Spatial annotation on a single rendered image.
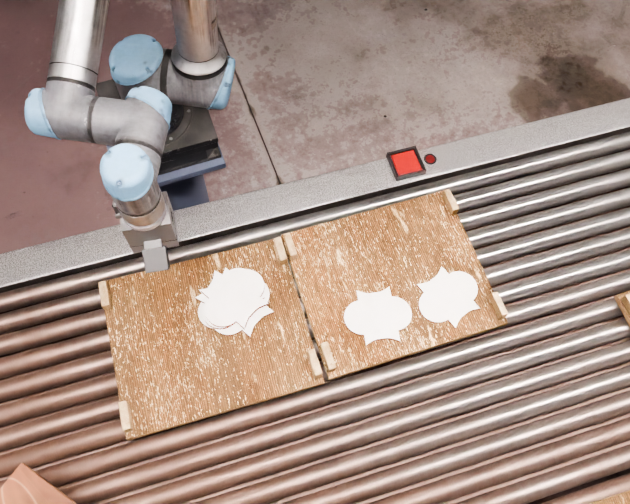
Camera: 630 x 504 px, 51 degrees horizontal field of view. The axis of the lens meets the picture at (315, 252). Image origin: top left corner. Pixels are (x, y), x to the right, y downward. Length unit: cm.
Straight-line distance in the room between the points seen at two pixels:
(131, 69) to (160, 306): 50
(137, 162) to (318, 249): 59
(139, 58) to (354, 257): 63
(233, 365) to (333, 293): 27
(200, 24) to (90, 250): 57
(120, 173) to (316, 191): 67
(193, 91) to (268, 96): 147
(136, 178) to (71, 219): 173
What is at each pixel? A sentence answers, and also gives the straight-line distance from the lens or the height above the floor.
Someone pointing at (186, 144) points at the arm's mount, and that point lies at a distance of 162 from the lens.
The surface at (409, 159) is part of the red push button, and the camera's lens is 163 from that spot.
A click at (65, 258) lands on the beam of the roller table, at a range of 158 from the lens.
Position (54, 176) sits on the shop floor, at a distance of 285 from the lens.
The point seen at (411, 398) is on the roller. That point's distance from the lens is 141.
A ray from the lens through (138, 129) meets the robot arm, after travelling 107.
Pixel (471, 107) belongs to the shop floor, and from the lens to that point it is 298.
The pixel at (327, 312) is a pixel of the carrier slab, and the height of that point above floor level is 94.
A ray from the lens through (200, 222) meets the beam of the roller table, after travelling 155.
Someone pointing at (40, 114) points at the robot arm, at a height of 143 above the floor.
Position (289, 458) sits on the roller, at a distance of 137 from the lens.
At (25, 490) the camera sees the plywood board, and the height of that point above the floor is 104.
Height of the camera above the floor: 227
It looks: 65 degrees down
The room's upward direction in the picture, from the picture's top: 4 degrees clockwise
